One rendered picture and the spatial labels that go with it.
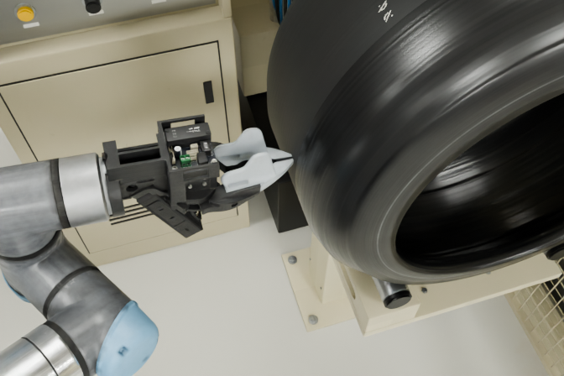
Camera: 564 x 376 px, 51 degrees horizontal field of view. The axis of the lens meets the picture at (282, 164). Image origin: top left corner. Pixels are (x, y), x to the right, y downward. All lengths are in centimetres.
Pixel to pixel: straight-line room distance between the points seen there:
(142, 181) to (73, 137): 86
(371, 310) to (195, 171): 44
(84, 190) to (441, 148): 35
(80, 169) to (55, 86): 75
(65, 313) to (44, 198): 12
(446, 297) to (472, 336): 89
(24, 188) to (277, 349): 131
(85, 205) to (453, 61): 38
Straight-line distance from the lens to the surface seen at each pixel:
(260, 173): 67
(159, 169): 63
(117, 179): 63
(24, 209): 64
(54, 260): 70
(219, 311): 190
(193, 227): 73
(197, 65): 139
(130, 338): 64
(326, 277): 172
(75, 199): 63
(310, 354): 184
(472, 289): 109
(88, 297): 67
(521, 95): 57
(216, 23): 132
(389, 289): 92
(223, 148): 68
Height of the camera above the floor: 175
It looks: 54 degrees down
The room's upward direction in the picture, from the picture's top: straight up
